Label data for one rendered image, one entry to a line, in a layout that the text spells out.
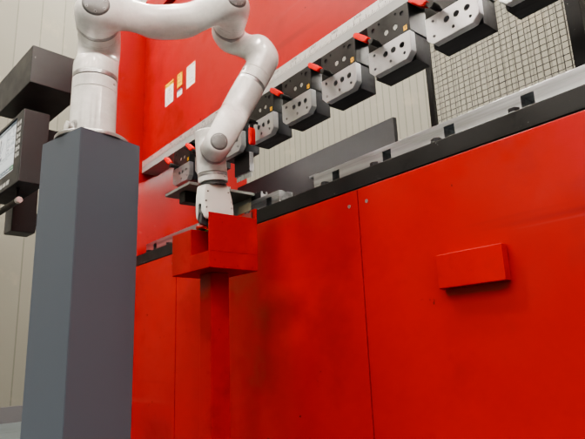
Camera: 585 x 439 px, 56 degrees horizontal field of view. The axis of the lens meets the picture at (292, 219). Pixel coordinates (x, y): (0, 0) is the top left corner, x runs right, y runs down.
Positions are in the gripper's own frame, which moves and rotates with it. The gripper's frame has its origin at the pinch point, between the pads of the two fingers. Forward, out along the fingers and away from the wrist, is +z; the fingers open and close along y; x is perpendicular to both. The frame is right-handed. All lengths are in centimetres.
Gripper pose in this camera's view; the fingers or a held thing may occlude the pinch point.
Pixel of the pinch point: (218, 239)
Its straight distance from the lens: 153.2
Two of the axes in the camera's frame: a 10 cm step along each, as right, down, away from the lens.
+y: -7.5, -0.4, -6.6
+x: 6.5, -2.1, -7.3
